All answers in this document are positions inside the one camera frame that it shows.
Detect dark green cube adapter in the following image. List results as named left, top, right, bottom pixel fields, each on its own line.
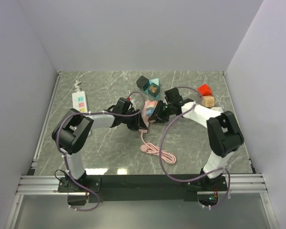
left=147, top=83, right=160, bottom=97

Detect aluminium rail frame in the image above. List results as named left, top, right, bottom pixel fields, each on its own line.
left=15, top=71, right=267, bottom=201

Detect red cube socket adapter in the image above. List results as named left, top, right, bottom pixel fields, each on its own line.
left=198, top=84, right=213, bottom=96

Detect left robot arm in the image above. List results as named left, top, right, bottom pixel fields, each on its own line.
left=52, top=102, right=149, bottom=192

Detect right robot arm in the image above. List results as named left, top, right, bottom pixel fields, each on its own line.
left=147, top=87, right=244, bottom=190

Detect beige cube socket adapter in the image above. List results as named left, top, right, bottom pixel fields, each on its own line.
left=201, top=95, right=215, bottom=107

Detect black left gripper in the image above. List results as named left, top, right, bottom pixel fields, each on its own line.
left=122, top=109, right=146, bottom=131

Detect pink coiled cable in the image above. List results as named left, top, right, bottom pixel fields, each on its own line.
left=139, top=132, right=177, bottom=166

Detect teal triangular power strip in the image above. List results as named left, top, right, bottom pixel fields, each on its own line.
left=144, top=78, right=160, bottom=99

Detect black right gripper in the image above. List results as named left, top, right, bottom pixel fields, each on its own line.
left=149, top=100, right=174, bottom=124

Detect pink power strip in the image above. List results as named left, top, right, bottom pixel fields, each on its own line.
left=139, top=100, right=158, bottom=134

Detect black cube socket adapter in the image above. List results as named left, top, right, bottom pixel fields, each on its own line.
left=136, top=75, right=150, bottom=91

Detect white cube socket adapter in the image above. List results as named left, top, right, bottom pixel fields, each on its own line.
left=211, top=107, right=224, bottom=113

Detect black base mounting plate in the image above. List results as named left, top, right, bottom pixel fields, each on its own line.
left=58, top=175, right=228, bottom=206

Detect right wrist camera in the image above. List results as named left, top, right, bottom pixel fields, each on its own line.
left=164, top=87, right=183, bottom=104

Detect white power strip cable plug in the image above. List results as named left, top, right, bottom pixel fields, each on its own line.
left=74, top=79, right=82, bottom=93

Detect white power strip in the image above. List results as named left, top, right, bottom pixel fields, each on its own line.
left=72, top=91, right=89, bottom=113

